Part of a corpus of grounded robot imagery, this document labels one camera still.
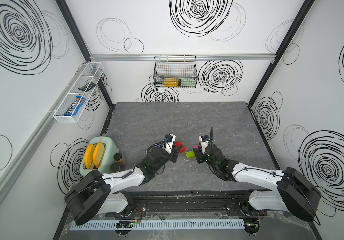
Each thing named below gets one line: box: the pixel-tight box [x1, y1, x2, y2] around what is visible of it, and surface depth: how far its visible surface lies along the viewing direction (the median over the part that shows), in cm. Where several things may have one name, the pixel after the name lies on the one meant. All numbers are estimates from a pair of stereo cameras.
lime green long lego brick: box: [185, 150, 196, 159], surface depth 89 cm
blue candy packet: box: [64, 96, 86, 116], surface depth 71 cm
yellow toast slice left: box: [84, 144, 96, 169], surface depth 71 cm
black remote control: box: [78, 81, 97, 92], surface depth 82 cm
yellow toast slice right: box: [92, 142, 105, 168], surface depth 72 cm
